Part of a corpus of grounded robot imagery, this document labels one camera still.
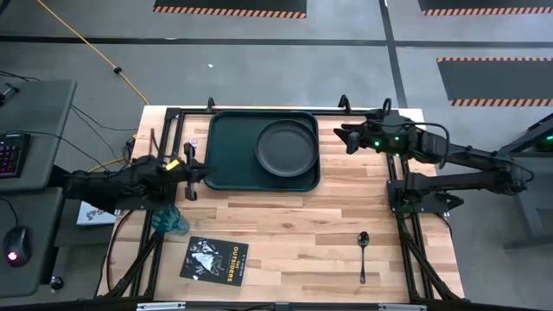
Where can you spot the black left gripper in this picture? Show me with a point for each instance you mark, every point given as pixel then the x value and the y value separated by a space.
pixel 192 173

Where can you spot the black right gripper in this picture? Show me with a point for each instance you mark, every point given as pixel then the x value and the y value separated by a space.
pixel 389 134

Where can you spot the teal cloth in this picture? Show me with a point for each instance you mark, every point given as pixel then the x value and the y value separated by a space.
pixel 170 220

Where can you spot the black spoon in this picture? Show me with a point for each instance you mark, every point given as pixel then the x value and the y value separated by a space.
pixel 363 239

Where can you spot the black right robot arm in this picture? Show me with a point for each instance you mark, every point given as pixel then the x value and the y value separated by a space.
pixel 475 177

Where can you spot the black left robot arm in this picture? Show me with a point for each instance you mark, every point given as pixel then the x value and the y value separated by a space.
pixel 108 183

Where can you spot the clear plastic fork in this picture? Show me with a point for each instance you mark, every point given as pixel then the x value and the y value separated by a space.
pixel 194 141

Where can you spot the dark green plastic tray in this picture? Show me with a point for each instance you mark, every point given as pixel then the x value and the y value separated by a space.
pixel 229 151

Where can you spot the black round plate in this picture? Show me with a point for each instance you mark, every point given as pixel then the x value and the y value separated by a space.
pixel 287 149

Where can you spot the black paperback book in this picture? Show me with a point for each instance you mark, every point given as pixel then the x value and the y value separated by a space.
pixel 216 261

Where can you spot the white printed box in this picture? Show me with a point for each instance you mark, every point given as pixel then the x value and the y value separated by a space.
pixel 93 214

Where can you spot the black hazard-striped floor mat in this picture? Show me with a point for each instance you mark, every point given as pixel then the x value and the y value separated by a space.
pixel 229 6
pixel 484 5
pixel 497 80

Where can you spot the grey desk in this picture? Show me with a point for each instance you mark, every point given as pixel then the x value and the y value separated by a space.
pixel 39 112

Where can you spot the small black knob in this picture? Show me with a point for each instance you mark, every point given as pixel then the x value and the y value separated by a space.
pixel 56 283

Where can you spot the backlit black keyboard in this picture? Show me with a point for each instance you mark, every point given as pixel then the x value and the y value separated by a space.
pixel 13 154

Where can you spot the black computer mouse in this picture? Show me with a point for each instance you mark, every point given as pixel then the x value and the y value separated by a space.
pixel 17 246

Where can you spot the small black desk device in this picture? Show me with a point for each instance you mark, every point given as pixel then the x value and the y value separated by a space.
pixel 8 93

